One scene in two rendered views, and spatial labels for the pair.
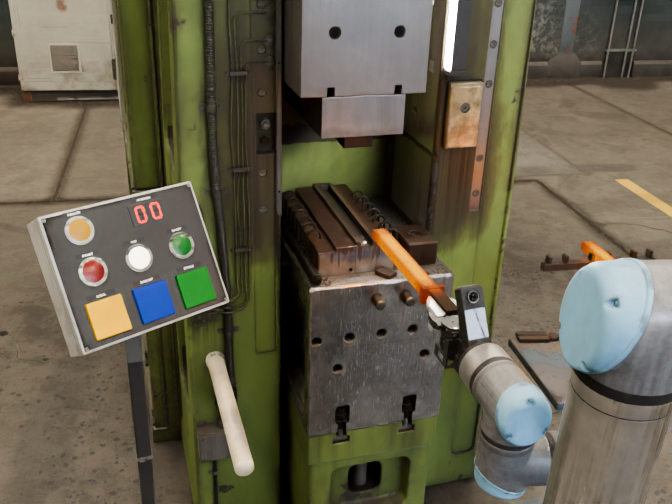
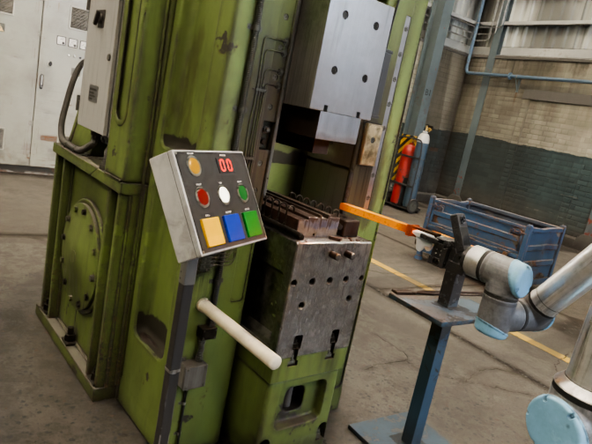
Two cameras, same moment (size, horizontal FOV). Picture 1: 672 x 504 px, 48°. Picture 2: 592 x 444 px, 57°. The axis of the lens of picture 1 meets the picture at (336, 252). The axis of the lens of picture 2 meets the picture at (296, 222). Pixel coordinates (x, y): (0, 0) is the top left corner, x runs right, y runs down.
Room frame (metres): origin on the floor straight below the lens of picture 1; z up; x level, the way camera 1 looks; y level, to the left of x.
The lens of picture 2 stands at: (-0.06, 0.80, 1.36)
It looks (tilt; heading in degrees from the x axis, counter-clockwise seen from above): 12 degrees down; 337
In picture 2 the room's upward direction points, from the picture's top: 11 degrees clockwise
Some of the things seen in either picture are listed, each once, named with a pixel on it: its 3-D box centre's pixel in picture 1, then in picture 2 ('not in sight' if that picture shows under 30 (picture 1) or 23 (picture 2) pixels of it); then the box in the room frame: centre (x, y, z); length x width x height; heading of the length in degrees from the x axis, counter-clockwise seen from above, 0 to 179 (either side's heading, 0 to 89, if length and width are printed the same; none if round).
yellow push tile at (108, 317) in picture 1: (108, 317); (211, 232); (1.29, 0.45, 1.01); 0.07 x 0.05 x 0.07; 132
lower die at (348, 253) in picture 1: (333, 224); (284, 210); (1.90, 0.01, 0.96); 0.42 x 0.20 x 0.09; 17
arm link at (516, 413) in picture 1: (510, 401); (505, 274); (1.01, -0.29, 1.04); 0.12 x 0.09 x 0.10; 18
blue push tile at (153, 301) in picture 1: (153, 301); (232, 227); (1.36, 0.37, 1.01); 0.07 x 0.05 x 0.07; 132
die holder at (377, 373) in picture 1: (347, 305); (281, 272); (1.92, -0.04, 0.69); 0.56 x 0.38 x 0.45; 17
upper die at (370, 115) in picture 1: (337, 94); (301, 120); (1.90, 0.01, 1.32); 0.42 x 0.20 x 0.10; 17
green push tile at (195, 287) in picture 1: (195, 287); (250, 224); (1.42, 0.30, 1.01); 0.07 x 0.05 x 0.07; 132
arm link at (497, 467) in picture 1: (509, 456); (498, 314); (1.01, -0.31, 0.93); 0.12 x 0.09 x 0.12; 95
